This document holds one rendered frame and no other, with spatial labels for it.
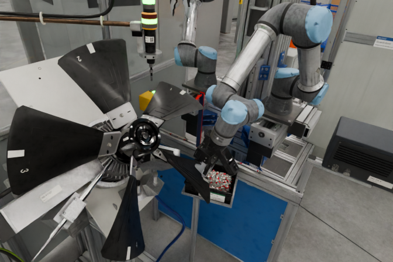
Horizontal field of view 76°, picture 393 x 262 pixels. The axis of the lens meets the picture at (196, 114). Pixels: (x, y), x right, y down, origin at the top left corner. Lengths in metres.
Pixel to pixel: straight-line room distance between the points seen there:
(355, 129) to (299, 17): 0.44
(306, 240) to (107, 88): 1.82
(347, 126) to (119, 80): 0.81
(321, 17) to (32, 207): 1.05
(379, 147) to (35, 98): 1.17
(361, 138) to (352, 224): 1.56
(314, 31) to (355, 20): 1.42
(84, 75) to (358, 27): 2.03
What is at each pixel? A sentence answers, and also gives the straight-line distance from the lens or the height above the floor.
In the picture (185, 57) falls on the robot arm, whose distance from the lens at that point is 1.55.
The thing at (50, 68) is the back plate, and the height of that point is 1.34.
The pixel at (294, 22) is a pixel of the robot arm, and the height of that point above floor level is 1.55.
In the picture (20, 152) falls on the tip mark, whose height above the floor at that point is 1.29.
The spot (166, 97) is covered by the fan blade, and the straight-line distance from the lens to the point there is 1.04.
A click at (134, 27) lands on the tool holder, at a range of 0.78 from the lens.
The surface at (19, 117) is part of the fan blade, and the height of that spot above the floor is 1.37.
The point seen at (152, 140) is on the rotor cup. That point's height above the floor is 1.20.
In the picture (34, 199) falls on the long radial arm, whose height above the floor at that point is 1.13.
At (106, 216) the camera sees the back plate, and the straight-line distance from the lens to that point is 1.04.
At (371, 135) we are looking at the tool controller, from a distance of 1.04.
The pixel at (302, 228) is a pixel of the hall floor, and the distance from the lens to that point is 2.28.
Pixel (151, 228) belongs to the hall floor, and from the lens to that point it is 2.07.
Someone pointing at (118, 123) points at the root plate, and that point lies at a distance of 0.88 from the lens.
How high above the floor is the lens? 1.70
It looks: 31 degrees down
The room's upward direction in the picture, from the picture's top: 4 degrees clockwise
